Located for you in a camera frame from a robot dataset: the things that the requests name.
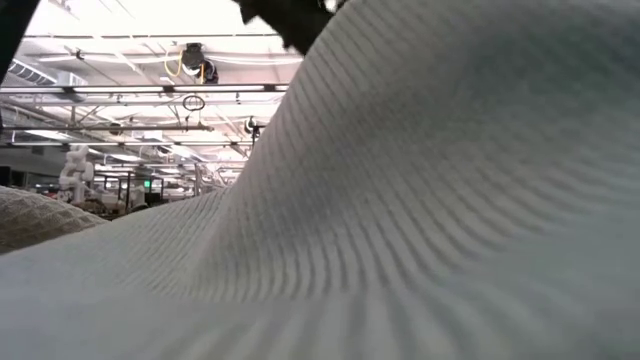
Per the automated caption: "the light blue microfiber towel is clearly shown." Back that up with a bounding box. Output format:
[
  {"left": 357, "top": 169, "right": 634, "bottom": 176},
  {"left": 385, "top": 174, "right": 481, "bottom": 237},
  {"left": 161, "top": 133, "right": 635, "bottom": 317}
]
[{"left": 0, "top": 0, "right": 640, "bottom": 360}]

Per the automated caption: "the black hanging fixture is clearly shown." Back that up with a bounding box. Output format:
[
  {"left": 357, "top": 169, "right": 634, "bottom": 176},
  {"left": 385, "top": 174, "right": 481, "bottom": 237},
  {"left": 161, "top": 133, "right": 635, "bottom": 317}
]
[{"left": 243, "top": 115, "right": 265, "bottom": 147}]

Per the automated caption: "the long ceiling light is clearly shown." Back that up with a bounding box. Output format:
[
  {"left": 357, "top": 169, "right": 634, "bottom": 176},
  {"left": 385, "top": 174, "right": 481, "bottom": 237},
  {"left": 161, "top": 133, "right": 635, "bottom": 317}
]
[{"left": 0, "top": 84, "right": 291, "bottom": 96}]

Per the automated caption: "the horizontal ceiling pipe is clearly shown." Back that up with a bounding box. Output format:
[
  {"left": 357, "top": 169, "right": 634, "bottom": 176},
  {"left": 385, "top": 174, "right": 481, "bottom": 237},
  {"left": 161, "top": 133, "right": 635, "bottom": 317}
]
[{"left": 0, "top": 123, "right": 216, "bottom": 133}]

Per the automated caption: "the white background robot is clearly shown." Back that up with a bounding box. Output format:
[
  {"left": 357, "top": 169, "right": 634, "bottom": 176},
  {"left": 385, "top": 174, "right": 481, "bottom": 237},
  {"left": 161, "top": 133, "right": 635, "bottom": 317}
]
[{"left": 57, "top": 144, "right": 96, "bottom": 204}]

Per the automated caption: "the ceiling cord reel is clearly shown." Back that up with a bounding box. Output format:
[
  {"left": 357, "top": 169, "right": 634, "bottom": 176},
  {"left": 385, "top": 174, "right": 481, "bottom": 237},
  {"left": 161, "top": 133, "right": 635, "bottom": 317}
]
[{"left": 163, "top": 42, "right": 220, "bottom": 85}]

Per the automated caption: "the hanging black cable loop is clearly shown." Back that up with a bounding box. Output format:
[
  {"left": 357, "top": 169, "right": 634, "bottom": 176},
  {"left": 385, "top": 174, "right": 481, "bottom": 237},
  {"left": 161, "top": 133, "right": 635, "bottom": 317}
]
[{"left": 181, "top": 94, "right": 207, "bottom": 113}]

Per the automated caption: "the ceiling air duct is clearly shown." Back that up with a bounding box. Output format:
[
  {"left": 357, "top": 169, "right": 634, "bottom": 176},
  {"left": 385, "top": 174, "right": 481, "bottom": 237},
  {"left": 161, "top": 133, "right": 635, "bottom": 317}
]
[{"left": 0, "top": 49, "right": 89, "bottom": 104}]

